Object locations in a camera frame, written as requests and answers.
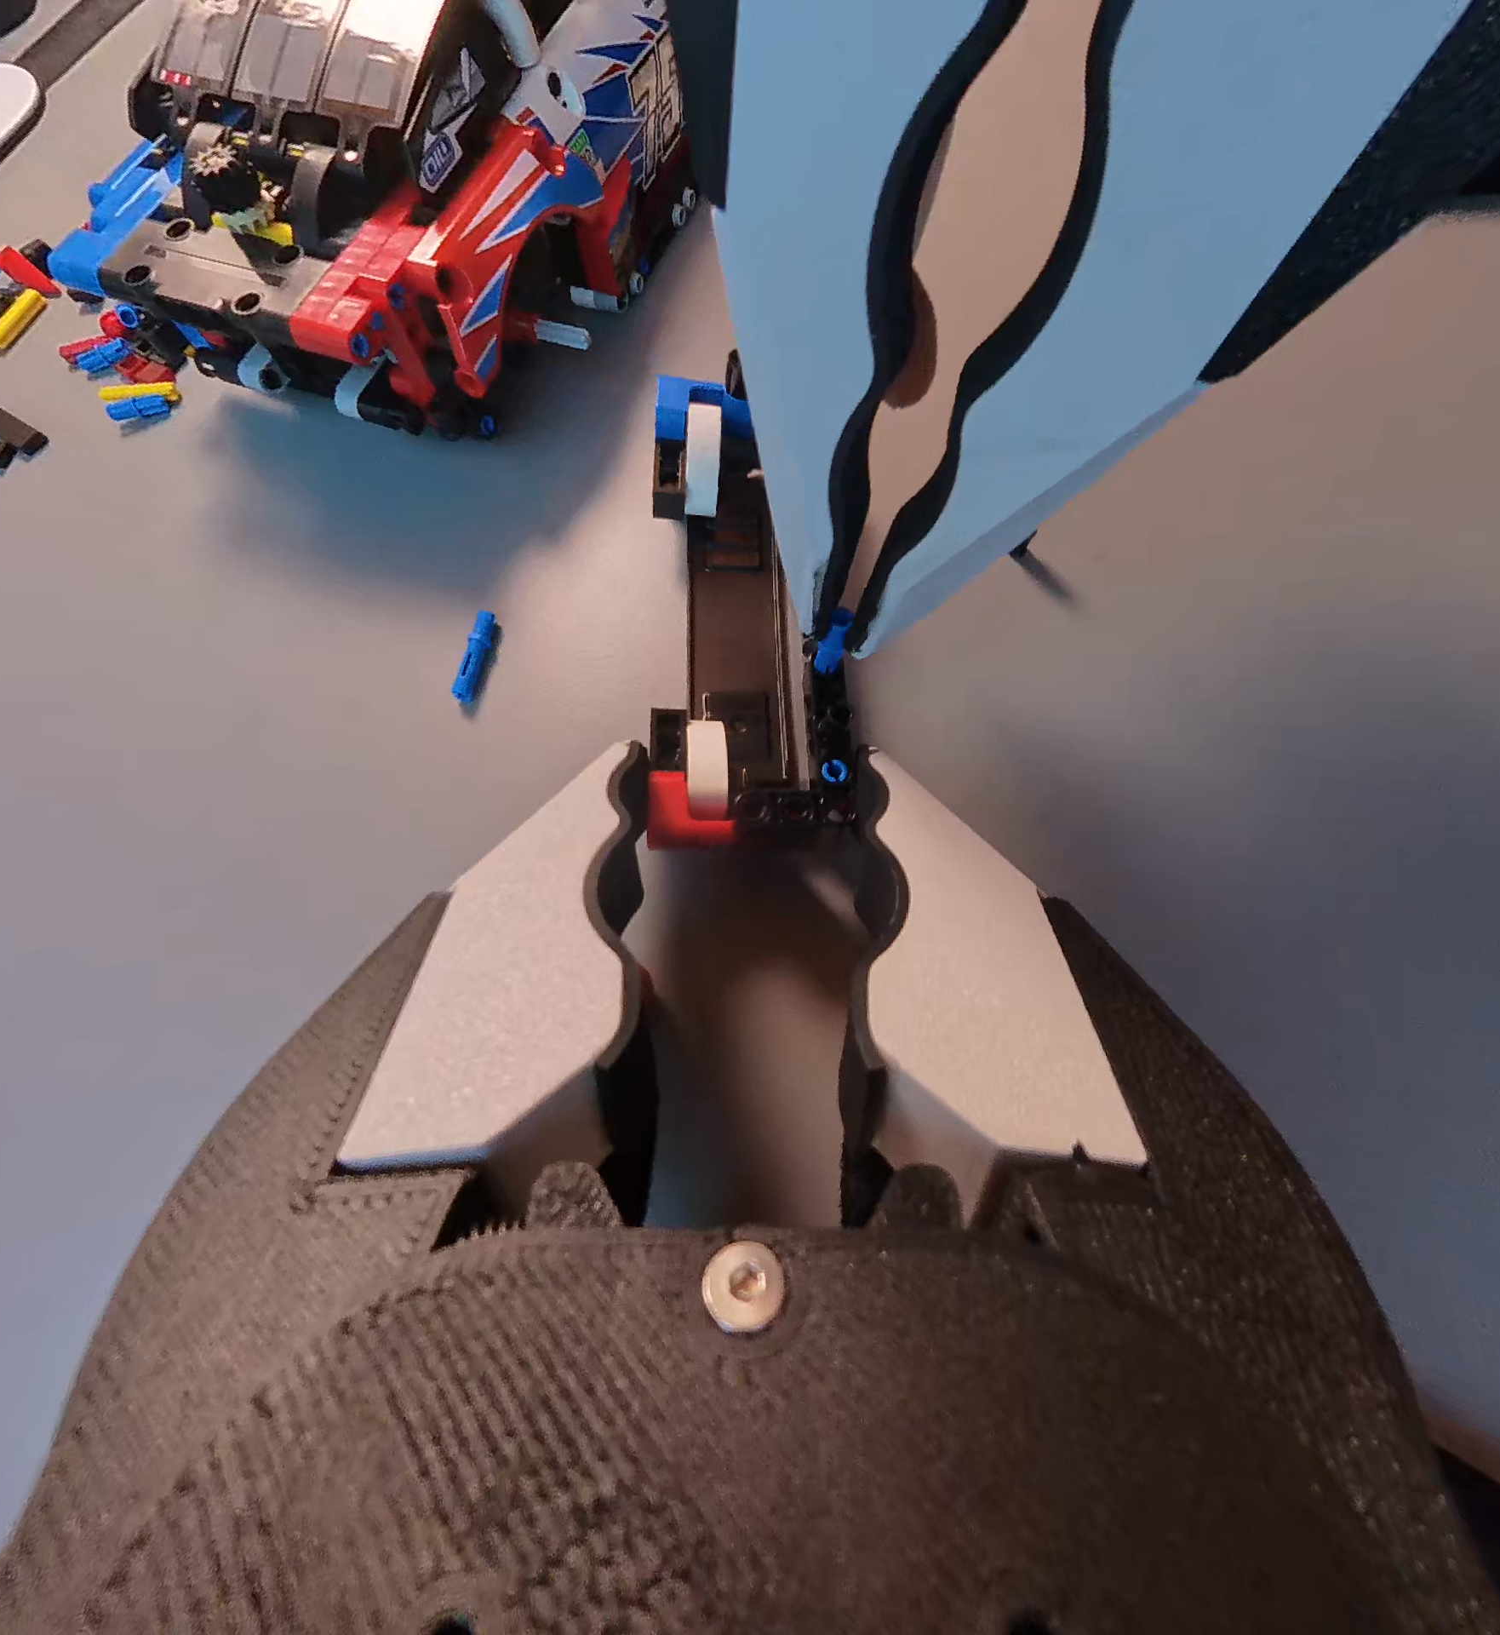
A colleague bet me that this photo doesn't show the red blue lego car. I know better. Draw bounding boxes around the red blue lego car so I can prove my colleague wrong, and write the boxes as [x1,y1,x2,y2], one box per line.
[49,0,716,441]

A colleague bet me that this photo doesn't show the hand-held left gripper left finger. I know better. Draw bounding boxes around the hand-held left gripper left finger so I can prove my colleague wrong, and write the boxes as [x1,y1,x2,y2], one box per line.
[335,743,653,1225]

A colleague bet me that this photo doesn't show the black lego chassis frame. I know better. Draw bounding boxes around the black lego chassis frame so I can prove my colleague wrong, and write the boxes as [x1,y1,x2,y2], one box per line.
[644,346,864,851]

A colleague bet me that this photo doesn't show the pile of small lego pieces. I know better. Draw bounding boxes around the pile of small lego pieces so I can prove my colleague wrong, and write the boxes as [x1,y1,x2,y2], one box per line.
[0,234,184,477]

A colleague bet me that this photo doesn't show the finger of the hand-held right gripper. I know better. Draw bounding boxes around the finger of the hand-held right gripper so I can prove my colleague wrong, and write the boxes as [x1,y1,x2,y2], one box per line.
[709,0,1005,642]
[854,0,1477,660]

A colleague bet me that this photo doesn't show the person's right hand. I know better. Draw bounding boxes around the person's right hand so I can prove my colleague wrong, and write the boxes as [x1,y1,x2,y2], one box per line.
[896,274,946,410]

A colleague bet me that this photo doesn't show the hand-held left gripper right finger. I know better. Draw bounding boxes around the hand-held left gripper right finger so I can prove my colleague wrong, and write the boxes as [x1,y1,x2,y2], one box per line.
[840,748,1150,1225]

